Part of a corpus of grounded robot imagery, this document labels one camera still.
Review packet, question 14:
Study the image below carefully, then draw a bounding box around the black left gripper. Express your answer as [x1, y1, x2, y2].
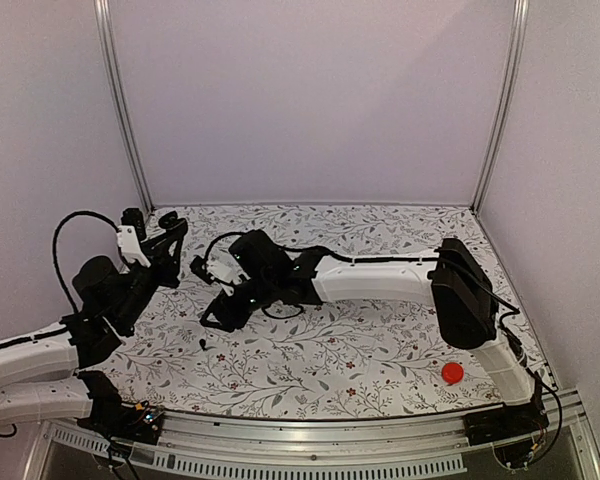
[114, 231, 182, 332]

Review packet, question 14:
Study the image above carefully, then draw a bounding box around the aluminium back right post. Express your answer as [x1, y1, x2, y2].
[471, 0, 530, 216]

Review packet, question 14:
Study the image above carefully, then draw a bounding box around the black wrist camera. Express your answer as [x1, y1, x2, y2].
[121, 207, 147, 242]
[189, 255, 214, 285]

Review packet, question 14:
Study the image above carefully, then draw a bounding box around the black braided right cable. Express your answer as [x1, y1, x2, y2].
[202, 230, 251, 266]

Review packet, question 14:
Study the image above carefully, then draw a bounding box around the white left camera bracket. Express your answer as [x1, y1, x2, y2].
[116, 225, 151, 268]

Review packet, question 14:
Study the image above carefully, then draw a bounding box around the white camera bracket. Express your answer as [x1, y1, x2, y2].
[116, 225, 151, 268]
[207, 260, 245, 286]

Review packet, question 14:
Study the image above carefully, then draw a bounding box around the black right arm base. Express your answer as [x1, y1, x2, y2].
[462, 396, 549, 446]

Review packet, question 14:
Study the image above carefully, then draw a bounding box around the floral patterned table mat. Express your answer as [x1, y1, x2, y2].
[100, 205, 514, 420]

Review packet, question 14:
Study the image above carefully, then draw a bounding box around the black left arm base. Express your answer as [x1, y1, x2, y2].
[77, 371, 164, 445]

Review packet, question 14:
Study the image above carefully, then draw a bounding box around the aluminium post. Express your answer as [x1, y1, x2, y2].
[93, 0, 155, 213]
[471, 0, 530, 216]

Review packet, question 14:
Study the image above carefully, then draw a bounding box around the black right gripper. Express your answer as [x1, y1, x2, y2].
[199, 273, 277, 332]

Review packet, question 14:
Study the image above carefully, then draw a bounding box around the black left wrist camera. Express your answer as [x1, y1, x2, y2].
[121, 207, 147, 242]

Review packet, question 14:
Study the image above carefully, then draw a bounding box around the black braided left cable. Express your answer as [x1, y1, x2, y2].
[51, 210, 121, 311]

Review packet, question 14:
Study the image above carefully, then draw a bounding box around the aluminium front rail frame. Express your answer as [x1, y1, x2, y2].
[25, 389, 600, 479]

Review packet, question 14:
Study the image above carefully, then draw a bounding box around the aluminium back left post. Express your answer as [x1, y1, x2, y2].
[93, 0, 155, 213]

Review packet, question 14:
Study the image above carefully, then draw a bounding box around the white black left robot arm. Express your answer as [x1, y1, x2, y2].
[0, 209, 188, 445]

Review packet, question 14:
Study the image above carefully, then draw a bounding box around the red round bottle cap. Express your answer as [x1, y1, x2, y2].
[441, 362, 465, 385]

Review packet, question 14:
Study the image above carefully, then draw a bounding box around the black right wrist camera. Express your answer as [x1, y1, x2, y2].
[189, 255, 214, 285]

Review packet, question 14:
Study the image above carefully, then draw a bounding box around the white right camera bracket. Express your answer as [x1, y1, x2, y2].
[207, 260, 245, 286]

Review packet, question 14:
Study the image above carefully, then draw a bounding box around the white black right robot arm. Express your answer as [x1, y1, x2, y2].
[190, 230, 543, 436]

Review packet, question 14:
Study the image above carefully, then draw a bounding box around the black braided cable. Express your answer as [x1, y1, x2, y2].
[51, 210, 121, 311]
[202, 230, 251, 266]

